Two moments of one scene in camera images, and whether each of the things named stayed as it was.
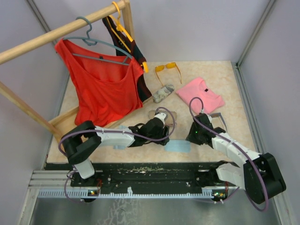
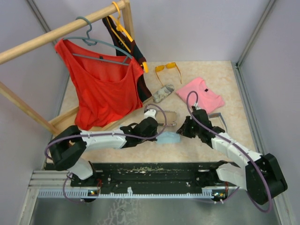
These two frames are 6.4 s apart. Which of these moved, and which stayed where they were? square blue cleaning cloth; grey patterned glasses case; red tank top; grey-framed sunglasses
Moved: square blue cleaning cloth
Stayed: grey-framed sunglasses; red tank top; grey patterned glasses case
